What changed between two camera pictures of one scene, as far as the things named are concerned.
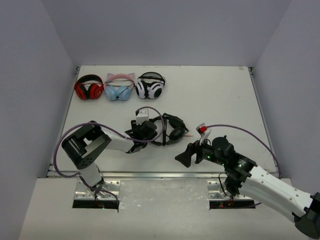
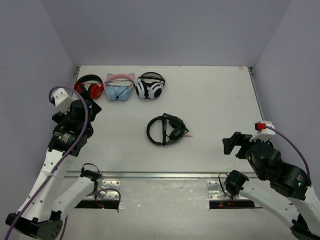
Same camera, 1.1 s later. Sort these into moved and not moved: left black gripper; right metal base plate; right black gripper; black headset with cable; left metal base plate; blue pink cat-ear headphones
Moved: left black gripper; right black gripper
Not moved: left metal base plate; right metal base plate; blue pink cat-ear headphones; black headset with cable
